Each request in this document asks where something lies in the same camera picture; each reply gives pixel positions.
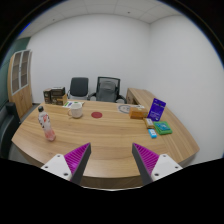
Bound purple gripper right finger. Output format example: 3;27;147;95
132;143;182;185

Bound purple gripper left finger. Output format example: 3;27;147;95
42;143;91;185

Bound plastic water bottle pink label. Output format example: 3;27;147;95
38;106;56;141

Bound small blue white box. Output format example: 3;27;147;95
148;129;157;139

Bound green flat box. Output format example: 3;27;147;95
154;121;172;135

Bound small tan box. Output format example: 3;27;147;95
144;118;154;129

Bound purple upright box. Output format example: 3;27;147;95
148;98;166;121

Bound white ceramic mug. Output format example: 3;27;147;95
68;102;83;118

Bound small wooden box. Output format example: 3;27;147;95
129;107;148;119

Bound red round coaster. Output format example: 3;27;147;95
91;112;102;119

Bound white paper with green print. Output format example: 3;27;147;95
63;101;85;108

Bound round white plate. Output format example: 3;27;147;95
118;104;131;114

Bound wooden side desk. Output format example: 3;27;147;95
126;88;155;110

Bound dark brown stacked boxes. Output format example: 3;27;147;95
43;87;67;105

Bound black chair at left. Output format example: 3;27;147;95
0;102;21;159

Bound black mesh office chair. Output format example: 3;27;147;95
67;77;89;97

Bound grey office chair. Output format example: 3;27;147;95
87;76;127;103

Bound wooden glass-door cabinet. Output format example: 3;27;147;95
7;50;32;118

